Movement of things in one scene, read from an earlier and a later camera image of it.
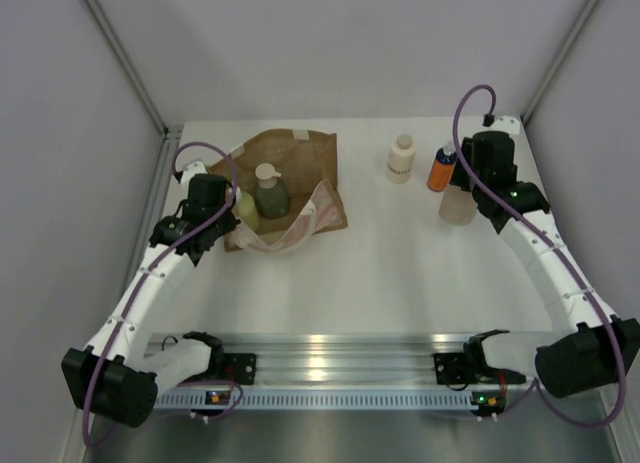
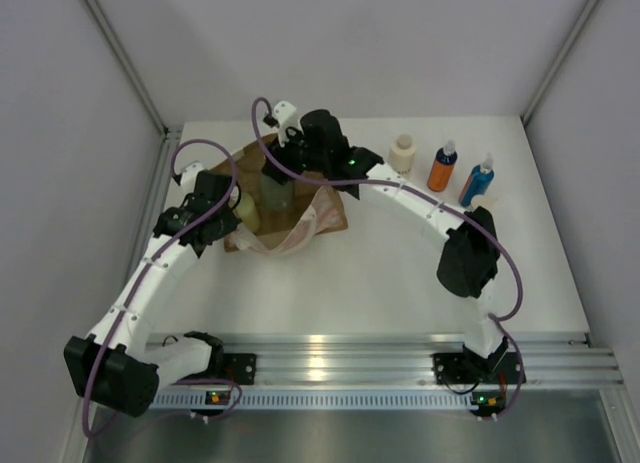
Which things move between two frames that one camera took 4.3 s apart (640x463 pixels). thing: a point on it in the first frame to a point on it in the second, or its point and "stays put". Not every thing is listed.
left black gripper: [230, 223] stays put
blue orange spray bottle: [444, 164] stays put
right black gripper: [459, 178] to [281, 153]
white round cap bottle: [401, 159] stays put
